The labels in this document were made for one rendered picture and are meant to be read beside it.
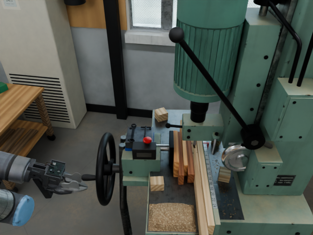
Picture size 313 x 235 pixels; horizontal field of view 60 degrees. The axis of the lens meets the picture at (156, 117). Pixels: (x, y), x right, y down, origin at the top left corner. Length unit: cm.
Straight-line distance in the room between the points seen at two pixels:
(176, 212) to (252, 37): 53
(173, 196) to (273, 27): 57
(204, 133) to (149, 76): 152
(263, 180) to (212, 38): 44
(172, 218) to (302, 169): 47
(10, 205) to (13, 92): 148
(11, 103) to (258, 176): 176
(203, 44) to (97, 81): 195
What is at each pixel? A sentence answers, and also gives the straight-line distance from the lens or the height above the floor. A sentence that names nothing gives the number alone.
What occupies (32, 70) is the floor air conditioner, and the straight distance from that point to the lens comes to 242.
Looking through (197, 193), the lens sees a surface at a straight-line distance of 89.
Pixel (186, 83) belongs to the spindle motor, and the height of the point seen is 125.
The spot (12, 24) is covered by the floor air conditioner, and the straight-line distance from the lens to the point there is 231.
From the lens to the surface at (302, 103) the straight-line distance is 73.
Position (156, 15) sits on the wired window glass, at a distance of 225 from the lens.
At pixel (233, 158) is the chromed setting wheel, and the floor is 102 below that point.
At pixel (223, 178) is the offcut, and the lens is 110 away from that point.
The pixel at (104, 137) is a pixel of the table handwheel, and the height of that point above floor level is 95.
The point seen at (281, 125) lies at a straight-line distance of 76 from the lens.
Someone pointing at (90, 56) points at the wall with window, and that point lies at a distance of 247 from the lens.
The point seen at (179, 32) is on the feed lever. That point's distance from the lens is 61.
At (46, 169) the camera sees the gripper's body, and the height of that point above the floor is 94.
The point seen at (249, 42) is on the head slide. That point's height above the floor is 138.
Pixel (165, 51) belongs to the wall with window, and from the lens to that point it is 226.
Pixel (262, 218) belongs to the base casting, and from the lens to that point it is 106.
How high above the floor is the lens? 165
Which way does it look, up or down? 39 degrees down
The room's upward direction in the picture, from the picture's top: straight up
